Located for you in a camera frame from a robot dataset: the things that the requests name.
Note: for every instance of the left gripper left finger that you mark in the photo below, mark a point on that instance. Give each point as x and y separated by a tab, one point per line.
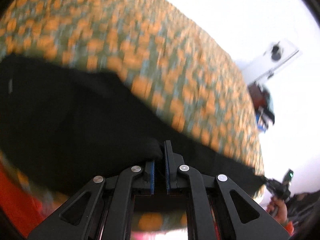
101	209

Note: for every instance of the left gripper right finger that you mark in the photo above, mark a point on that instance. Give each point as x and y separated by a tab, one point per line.
217	208

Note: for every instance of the black pants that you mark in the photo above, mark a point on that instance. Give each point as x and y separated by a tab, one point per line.
61	127

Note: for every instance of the person right hand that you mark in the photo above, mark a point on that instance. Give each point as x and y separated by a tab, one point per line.
278	210

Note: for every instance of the red fuzzy coat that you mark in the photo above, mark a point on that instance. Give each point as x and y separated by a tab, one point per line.
22	210

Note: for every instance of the pile of clothes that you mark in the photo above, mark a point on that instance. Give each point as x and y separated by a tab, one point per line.
264	110

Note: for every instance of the brown wooden nightstand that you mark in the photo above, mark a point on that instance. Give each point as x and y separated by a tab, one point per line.
257	96

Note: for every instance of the white door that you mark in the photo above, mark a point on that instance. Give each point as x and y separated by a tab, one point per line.
261	67

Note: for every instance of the orange floral green bedspread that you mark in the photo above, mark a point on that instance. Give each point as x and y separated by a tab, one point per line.
164	58

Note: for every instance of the black hat on door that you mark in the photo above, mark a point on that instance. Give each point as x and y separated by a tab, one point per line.
276	53

